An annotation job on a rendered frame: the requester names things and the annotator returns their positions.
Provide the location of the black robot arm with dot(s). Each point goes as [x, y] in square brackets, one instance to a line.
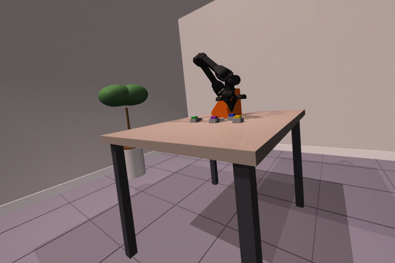
[221, 72]

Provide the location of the yellow button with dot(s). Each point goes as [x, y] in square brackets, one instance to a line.
[238, 119]

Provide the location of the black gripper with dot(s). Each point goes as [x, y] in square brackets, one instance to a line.
[231, 104]

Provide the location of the green button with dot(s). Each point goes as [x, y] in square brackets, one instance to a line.
[194, 119]

